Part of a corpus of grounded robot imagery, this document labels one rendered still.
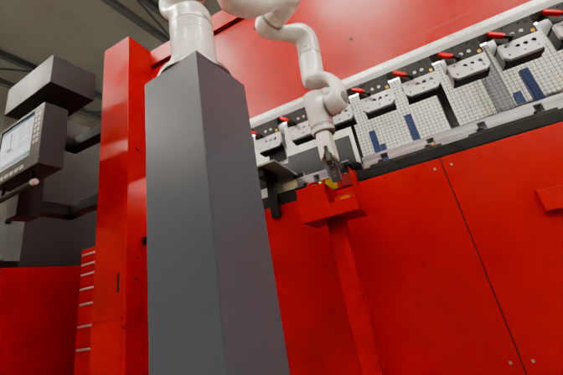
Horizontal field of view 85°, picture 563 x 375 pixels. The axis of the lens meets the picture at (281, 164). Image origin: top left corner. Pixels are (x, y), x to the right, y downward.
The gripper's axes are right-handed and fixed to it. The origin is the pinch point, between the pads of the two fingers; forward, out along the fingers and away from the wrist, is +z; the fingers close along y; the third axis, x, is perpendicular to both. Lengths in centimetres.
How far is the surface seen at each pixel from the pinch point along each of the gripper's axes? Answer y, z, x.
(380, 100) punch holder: -43, -38, 23
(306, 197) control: 0.1, 4.3, -11.8
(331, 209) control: 0.7, 10.7, -4.3
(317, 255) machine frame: -28.2, 24.2, -21.4
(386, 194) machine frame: -28.7, 7.0, 12.8
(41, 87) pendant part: 4, -97, -147
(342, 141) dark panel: -99, -43, -7
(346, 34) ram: -48, -83, 18
